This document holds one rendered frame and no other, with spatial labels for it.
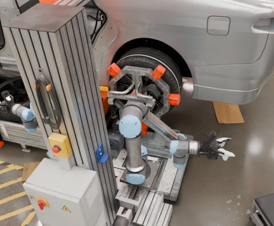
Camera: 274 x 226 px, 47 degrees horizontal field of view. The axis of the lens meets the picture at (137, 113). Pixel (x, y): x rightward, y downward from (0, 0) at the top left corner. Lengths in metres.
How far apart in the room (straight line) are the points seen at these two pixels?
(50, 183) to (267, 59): 1.87
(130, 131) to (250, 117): 2.50
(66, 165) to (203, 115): 2.46
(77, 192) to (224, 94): 1.67
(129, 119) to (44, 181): 0.55
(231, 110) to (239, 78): 1.31
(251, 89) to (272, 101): 1.48
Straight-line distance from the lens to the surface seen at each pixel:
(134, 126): 1.66
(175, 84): 2.77
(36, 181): 1.80
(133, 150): 1.82
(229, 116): 3.94
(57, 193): 1.71
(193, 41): 2.64
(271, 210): 2.75
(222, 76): 2.77
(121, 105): 2.97
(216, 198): 3.14
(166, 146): 3.28
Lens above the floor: 2.54
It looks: 40 degrees down
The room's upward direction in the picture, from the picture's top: 5 degrees counter-clockwise
